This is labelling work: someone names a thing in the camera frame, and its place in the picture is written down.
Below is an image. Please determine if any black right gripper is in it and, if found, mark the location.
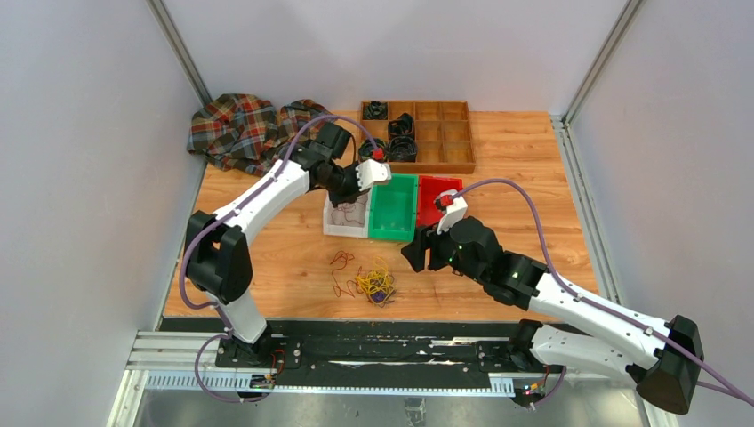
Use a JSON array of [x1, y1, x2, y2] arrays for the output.
[[402, 213, 485, 285]]

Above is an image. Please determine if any red cable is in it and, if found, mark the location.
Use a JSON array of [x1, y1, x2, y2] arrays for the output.
[[326, 197, 373, 231]]

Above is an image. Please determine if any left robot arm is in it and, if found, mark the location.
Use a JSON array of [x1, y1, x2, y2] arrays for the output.
[[179, 120, 366, 367]]

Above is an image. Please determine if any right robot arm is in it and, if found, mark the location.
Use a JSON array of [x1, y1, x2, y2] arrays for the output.
[[401, 217, 704, 415]]

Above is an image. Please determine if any white plastic bin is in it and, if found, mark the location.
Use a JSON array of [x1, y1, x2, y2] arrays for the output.
[[323, 192, 371, 238]]

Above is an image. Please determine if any rolled dark tie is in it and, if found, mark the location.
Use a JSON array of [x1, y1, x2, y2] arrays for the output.
[[388, 112, 415, 140], [388, 135, 418, 163], [362, 101, 389, 120], [357, 138, 389, 162]]

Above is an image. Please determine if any green plastic bin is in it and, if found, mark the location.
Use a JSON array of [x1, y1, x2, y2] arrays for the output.
[[367, 173, 419, 242]]

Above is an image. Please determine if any red plastic bin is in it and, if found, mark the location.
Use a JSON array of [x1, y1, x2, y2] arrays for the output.
[[416, 175, 463, 228]]

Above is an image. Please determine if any wooden compartment tray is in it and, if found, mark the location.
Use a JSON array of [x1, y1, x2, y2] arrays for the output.
[[357, 101, 477, 174]]

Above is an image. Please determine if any plaid cloth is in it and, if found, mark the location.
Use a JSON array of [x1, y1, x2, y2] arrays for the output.
[[187, 93, 331, 176]]

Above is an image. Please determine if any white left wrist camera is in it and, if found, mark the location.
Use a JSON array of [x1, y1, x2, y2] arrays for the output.
[[357, 159, 392, 191]]

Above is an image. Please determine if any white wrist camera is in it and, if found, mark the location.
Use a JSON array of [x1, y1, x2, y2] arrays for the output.
[[357, 159, 392, 191], [435, 189, 468, 234]]

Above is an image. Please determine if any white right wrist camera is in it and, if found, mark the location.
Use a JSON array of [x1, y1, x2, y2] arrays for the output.
[[435, 189, 468, 234]]

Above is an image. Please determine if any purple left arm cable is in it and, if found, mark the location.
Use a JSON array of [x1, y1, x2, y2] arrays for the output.
[[178, 113, 387, 405]]

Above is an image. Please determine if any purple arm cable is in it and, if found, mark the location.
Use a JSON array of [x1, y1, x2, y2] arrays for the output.
[[436, 178, 754, 409], [178, 113, 387, 405]]

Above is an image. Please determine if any yellow cable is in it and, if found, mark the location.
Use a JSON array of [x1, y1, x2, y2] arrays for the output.
[[354, 256, 397, 302]]

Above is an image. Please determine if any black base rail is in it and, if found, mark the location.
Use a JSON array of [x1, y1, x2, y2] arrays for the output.
[[160, 318, 564, 407]]

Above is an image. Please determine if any aluminium frame profile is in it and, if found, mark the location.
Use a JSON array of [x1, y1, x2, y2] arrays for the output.
[[108, 318, 677, 426]]

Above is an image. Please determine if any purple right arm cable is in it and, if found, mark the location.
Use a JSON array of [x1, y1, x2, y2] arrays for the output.
[[436, 178, 754, 409]]

